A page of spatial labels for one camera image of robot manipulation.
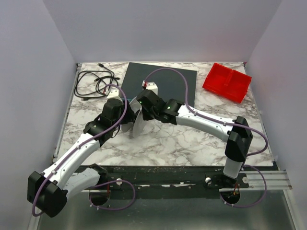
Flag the white cable spool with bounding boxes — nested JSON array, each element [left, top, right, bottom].
[[121, 97, 146, 138]]

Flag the thin white wire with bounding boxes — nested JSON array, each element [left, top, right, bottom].
[[143, 119, 185, 149]]

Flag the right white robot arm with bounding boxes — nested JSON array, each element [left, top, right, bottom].
[[135, 89, 253, 179]]

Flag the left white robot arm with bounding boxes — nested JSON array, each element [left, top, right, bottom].
[[27, 98, 132, 218]]

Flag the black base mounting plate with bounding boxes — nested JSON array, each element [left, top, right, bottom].
[[85, 164, 250, 201]]

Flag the red plastic bin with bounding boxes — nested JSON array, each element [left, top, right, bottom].
[[202, 63, 252, 103]]

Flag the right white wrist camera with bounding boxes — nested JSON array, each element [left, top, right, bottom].
[[142, 81, 158, 95]]

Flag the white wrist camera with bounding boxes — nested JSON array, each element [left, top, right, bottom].
[[142, 81, 158, 95], [104, 89, 121, 100]]

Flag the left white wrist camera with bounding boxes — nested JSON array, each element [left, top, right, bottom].
[[104, 89, 121, 100]]

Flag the black usb cable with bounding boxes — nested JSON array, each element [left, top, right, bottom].
[[74, 63, 121, 101]]

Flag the aluminium rail frame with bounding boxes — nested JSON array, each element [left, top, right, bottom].
[[28, 166, 295, 230]]

